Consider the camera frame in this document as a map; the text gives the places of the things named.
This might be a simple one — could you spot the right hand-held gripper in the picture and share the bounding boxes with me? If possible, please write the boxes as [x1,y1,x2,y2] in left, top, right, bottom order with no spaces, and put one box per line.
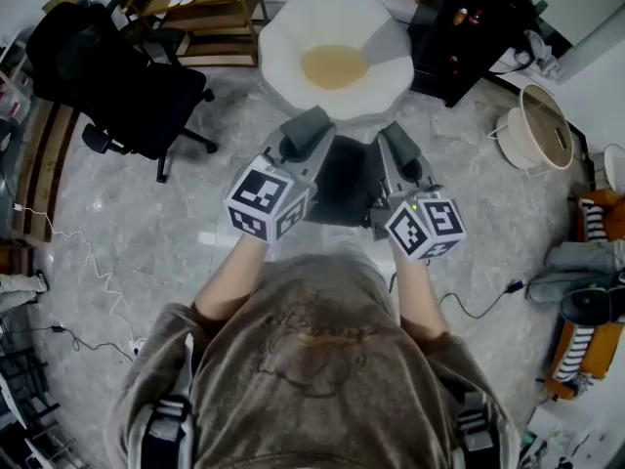
[369,120,468,264]

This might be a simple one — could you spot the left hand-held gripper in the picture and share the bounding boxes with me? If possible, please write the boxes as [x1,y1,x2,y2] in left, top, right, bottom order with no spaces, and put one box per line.
[223,105,339,243]

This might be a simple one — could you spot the black backpack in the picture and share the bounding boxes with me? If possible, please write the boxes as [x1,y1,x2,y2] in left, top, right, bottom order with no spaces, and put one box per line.
[305,133,390,230]

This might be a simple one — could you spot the white egg-shaped seat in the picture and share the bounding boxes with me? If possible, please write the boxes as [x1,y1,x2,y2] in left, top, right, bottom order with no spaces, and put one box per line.
[257,0,415,127]

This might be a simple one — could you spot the person's right forearm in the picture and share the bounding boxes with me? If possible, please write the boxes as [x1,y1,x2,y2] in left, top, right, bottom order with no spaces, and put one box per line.
[389,253,451,337]

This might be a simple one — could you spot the person's left forearm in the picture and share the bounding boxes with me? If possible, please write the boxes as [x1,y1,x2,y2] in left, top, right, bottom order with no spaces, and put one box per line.
[191,234,275,325]

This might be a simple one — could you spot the orange striped cushion seat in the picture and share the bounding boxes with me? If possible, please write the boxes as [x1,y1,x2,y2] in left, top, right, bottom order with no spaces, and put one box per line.
[540,188,625,401]

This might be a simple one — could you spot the black cabinet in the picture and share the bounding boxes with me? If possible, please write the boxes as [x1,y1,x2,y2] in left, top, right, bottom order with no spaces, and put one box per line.
[406,0,576,110]

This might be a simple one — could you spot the round white side table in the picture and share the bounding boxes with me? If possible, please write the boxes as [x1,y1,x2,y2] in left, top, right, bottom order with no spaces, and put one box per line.
[486,82,576,179]

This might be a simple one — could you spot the wooden shelf rack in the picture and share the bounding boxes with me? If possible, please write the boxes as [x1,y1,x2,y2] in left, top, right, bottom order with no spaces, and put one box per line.
[123,0,271,70]

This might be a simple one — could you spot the grey crumpled cloth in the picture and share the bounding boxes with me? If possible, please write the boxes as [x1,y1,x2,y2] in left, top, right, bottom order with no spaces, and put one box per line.
[511,28,566,83]

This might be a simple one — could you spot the black office chair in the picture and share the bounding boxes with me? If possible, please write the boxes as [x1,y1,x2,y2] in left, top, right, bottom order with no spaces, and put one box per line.
[23,1,220,185]

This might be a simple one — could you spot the grey clothing pile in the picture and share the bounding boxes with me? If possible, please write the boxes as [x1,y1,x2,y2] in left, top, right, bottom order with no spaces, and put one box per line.
[525,239,625,303]

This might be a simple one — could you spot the white round stool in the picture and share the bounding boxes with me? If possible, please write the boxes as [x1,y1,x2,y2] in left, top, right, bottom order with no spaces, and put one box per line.
[602,143,625,191]

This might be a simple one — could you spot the person's brown shirt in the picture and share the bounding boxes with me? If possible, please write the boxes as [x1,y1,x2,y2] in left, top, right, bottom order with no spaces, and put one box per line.
[104,250,521,469]

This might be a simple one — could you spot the black round device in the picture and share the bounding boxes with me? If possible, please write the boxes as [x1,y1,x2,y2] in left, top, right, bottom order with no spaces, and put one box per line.
[558,283,625,325]

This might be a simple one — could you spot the wooden bench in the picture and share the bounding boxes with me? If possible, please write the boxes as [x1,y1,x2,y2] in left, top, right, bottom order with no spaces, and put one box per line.
[8,99,80,244]

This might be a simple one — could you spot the clear storage boxes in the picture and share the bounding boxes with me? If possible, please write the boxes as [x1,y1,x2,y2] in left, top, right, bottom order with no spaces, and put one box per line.
[0,30,36,122]

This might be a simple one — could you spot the pile of papers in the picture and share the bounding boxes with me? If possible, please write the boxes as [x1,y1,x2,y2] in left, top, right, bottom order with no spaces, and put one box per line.
[522,405,625,469]

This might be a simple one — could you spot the black metal rack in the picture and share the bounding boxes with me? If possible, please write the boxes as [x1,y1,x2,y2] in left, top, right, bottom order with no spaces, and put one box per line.
[0,318,77,469]

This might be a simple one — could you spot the black cable with plug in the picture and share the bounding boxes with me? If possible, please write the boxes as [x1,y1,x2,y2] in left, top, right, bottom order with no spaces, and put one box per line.
[436,279,529,320]

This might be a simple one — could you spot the white cable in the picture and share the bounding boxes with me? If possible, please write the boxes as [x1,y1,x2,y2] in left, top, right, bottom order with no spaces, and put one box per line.
[13,202,146,357]

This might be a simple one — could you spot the grey harness strap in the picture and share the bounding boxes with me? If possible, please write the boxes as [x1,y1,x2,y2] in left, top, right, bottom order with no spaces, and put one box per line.
[144,394,193,469]
[453,391,495,469]

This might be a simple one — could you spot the black cable with adapter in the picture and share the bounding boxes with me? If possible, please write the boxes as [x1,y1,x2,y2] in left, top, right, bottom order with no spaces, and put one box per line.
[0,323,136,363]

